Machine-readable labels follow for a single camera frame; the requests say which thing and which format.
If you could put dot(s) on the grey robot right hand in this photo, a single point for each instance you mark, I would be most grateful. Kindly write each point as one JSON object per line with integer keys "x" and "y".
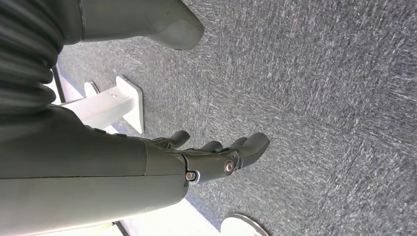
{"x": 97, "y": 163}

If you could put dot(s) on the white furniture foot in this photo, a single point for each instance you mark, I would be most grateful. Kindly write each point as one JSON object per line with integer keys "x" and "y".
{"x": 104, "y": 104}

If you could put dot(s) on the white base panel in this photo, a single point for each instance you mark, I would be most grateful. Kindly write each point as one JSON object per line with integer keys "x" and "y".
{"x": 169, "y": 221}

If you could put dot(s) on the round white disc metal rim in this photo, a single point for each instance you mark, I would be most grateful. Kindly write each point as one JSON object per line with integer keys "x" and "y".
{"x": 241, "y": 228}

